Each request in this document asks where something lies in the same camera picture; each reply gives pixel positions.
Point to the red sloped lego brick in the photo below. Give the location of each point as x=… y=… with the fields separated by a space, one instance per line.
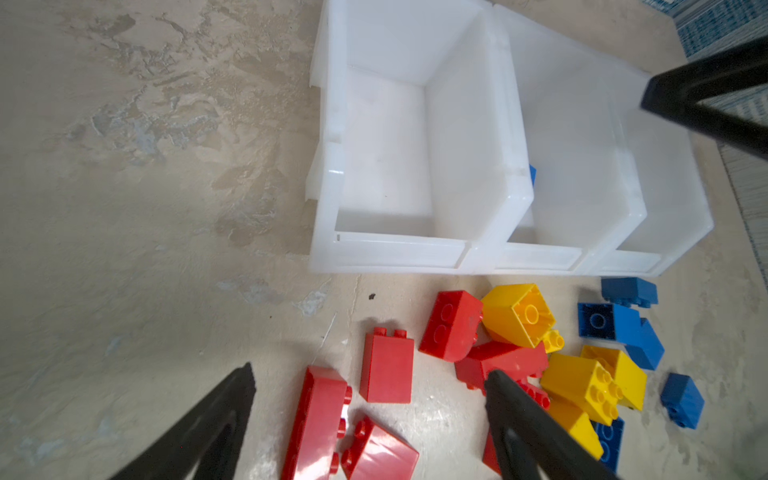
x=376 y=453

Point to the white plastic bin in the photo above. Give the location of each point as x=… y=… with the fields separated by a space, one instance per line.
x=421 y=164
x=547 y=102
x=678 y=214

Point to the blue lego brick far right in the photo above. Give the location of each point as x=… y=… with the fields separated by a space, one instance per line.
x=682 y=400

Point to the blue lego brick bottom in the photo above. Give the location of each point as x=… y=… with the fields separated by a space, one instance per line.
x=610 y=438

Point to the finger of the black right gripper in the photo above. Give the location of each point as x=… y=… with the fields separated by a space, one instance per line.
x=680 y=95

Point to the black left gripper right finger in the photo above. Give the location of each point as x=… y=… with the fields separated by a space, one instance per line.
x=528 y=442

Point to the long red lego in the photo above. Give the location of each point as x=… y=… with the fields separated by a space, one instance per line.
x=519 y=363

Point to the white right plastic bin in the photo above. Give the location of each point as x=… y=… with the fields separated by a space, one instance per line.
x=678 y=214

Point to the long red lego brick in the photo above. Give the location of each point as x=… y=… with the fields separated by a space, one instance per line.
x=318 y=426

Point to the yellow lego brick studs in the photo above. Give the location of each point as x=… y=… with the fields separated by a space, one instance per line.
x=585 y=383

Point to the yellow large lego brick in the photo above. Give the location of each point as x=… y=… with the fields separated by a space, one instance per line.
x=517 y=314

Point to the small yellow lego piece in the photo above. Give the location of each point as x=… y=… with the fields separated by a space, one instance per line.
x=553 y=341

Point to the blue lego brick open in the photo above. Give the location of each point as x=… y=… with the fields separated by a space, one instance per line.
x=612 y=322

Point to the red curved lego brick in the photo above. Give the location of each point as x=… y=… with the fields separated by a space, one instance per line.
x=451 y=331

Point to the yellow lego brick bottom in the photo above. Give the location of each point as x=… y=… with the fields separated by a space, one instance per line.
x=577 y=424

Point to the yellow lego brick right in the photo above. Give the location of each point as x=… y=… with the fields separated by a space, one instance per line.
x=625 y=372

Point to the blue lego brick top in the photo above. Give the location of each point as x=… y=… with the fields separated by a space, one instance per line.
x=629 y=291

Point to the white middle plastic bin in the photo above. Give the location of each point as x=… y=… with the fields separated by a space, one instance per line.
x=547 y=102

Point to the blue lego brick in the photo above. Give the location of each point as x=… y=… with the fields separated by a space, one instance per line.
x=610 y=438
x=629 y=291
x=682 y=400
x=612 y=322

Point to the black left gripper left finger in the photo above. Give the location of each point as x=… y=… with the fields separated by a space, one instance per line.
x=206 y=442

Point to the white left plastic bin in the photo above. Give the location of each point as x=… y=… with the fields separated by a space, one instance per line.
x=421 y=164

